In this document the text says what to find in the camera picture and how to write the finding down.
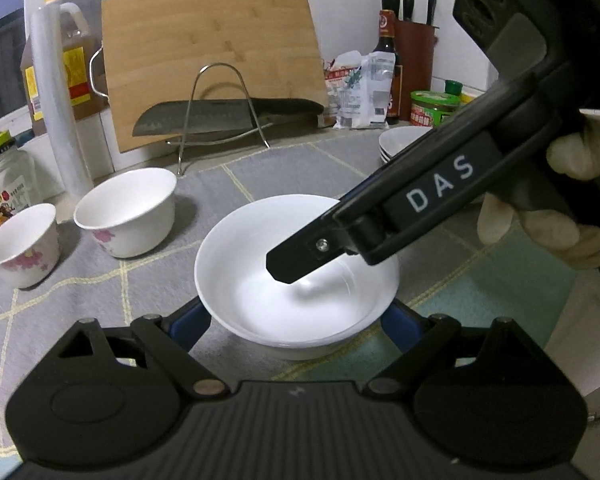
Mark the red white food bag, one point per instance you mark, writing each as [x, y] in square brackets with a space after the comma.
[342, 85]

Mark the bamboo cutting board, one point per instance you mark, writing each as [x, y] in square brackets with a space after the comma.
[205, 45]

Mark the grey teal printed mat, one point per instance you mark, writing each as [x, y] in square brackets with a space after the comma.
[145, 285]

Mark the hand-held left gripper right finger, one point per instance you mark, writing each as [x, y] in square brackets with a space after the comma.
[402, 327]

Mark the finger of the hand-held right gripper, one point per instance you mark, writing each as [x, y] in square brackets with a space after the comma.
[300, 260]
[362, 189]

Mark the person's right hand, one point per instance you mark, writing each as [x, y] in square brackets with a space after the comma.
[540, 235]

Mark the green lidded food tub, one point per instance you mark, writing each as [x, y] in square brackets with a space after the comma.
[430, 110]

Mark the plastic wrap roll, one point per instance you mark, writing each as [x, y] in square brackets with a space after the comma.
[60, 110]

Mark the white pink-floral bowl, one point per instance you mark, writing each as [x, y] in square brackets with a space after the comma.
[130, 205]

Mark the clear plastic food packet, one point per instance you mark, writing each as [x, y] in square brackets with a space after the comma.
[375, 90]

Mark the glass jar green lid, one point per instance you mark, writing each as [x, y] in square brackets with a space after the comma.
[5, 195]

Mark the pale yellow container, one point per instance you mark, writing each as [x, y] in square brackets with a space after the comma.
[470, 97]

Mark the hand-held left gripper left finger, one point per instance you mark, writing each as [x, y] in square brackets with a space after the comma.
[187, 327]

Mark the small white floral cup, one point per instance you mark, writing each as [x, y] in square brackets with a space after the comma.
[22, 240]

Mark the cooking oil bottle yellow label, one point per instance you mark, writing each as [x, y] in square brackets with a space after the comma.
[82, 60]

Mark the green cap bottle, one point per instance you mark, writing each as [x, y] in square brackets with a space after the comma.
[453, 87]

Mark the dark sauce bottle red label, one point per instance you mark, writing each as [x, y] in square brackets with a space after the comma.
[386, 35]

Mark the brown knife block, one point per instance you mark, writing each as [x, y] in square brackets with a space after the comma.
[415, 70]

